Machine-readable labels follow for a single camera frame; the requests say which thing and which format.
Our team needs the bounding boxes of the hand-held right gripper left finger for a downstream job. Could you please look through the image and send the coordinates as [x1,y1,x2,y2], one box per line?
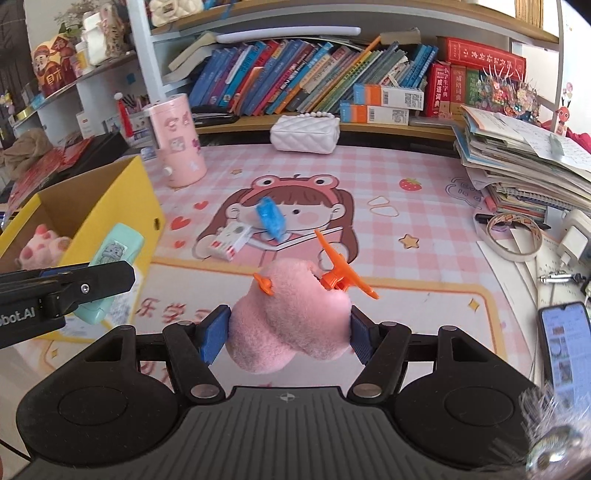
[82,305,232,401]

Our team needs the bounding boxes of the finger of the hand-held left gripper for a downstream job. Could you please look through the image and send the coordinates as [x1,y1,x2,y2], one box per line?
[0,262,92,281]
[39,260,136,320]

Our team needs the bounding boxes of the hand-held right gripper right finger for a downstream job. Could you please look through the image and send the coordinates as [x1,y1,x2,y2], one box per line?
[347,305,497,402]

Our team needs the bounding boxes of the mint green case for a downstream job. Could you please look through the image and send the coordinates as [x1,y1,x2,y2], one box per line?
[73,223,146,325]

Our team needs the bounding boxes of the orange plastic clip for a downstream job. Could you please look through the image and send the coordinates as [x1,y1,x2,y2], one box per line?
[253,229,380,301]

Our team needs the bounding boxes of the pink plush heart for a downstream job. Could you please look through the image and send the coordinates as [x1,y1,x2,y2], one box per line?
[228,258,353,375]

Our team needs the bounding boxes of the yellow cardboard box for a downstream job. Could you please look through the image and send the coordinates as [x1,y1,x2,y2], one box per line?
[0,154,166,343]

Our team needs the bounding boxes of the pink plush paw toy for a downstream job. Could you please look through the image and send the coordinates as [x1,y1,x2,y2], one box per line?
[15,224,73,271]

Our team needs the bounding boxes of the pink printed desk mat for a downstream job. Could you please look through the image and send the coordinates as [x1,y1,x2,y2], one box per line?
[44,143,539,394]

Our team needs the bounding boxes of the white red small box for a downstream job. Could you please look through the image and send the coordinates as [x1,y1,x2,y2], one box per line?
[206,220,253,263]

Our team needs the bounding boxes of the red patterned papers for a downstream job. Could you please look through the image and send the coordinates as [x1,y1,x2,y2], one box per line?
[7,138,94,211]

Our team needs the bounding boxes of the beige plush cloth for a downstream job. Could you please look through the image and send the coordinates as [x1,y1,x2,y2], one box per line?
[0,128,54,182]

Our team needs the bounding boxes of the black electronic keyboard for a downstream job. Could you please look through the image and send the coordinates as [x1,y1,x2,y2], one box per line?
[58,132,131,174]

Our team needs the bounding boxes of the blue wrapper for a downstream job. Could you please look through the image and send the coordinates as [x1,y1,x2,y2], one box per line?
[255,196,287,242]

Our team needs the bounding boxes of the white pen holder cup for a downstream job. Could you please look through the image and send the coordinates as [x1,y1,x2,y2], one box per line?
[126,112,154,145]

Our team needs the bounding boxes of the pink cartoon tumbler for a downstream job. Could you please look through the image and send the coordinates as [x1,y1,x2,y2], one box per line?
[147,93,208,189]

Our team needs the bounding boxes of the red tassel ornament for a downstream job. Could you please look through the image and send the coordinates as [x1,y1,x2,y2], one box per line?
[115,92,129,136]

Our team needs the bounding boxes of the white tape roll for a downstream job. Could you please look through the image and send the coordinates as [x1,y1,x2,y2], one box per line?
[487,212,542,260]

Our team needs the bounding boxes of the white paper sheets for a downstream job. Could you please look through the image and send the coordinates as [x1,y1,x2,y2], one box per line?
[475,226,591,372]

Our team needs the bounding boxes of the silver pen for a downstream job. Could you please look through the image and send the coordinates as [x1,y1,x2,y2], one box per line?
[538,272,591,285]

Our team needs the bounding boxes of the smartphone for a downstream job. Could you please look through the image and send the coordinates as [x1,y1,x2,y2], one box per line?
[538,302,591,412]

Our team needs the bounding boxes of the fortune god paper figure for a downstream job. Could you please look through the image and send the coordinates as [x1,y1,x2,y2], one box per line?
[31,34,77,96]

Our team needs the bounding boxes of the white quilted purse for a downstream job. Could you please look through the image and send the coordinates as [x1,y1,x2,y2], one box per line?
[270,111,341,154]

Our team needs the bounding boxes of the orange blue box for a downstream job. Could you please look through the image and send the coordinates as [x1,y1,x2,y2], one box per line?
[339,102,411,127]
[353,83,425,112]

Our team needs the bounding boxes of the white charger plug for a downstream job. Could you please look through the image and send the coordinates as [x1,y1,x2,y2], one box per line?
[556,210,591,267]

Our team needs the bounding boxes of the stack of papers and notebooks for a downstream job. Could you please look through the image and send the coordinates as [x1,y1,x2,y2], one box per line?
[452,105,591,223]

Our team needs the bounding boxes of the white shelf unit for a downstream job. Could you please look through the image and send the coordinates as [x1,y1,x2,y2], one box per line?
[9,0,218,141]

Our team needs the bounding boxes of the row of colourful books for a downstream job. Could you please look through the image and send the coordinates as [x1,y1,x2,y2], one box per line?
[187,39,440,117]

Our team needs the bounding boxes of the cream quilted bag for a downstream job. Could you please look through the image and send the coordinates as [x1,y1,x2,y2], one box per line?
[150,0,205,27]

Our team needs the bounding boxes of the colourful beaded ornament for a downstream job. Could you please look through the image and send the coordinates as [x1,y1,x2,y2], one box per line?
[478,65,541,123]

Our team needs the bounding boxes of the red cartoon figure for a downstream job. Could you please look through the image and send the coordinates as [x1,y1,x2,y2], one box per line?
[551,92,576,137]

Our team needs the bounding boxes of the thick red dictionary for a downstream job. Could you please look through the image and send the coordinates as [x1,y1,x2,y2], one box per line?
[438,37,527,79]

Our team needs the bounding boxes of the white rolled tube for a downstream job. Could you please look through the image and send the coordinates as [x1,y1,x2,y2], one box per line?
[216,25,362,44]

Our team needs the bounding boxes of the wooden bookshelf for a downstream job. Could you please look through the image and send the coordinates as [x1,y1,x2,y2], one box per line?
[151,0,562,145]

